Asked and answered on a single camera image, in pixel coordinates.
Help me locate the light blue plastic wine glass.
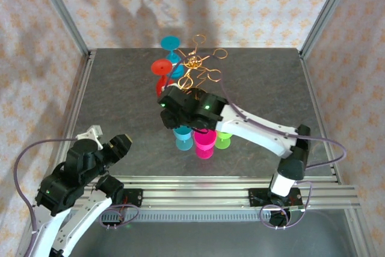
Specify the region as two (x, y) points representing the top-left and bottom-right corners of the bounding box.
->
(172, 126), (194, 152)

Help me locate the pink plastic wine glass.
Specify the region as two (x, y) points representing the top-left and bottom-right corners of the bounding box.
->
(192, 129), (218, 162)

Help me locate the green plastic wine glass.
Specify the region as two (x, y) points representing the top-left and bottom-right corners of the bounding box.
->
(214, 130), (234, 150)

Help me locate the red plastic wine glass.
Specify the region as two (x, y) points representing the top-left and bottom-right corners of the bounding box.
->
(150, 59), (174, 99)

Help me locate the teal blue plastic wine glass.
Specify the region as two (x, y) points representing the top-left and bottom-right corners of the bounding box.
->
(160, 35), (185, 79)

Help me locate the gold wire wine glass rack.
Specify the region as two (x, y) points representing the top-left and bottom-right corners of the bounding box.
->
(164, 34), (228, 100)

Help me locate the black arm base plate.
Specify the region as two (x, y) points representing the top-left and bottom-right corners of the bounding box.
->
(247, 188), (273, 209)
(122, 188), (144, 209)

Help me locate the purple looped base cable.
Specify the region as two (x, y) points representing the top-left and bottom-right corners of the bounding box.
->
(99, 203), (140, 231)
(259, 203), (310, 231)

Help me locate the aluminium table side rail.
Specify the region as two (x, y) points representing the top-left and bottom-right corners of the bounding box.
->
(55, 49), (97, 161)
(298, 51), (342, 184)

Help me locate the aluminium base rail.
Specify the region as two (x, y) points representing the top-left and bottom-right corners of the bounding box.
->
(29, 178), (361, 211)

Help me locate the grey slotted cable duct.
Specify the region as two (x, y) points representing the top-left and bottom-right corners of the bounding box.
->
(81, 211), (301, 222)

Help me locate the aluminium frame post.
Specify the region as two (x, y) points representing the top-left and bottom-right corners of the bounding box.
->
(31, 0), (91, 57)
(298, 0), (361, 58)

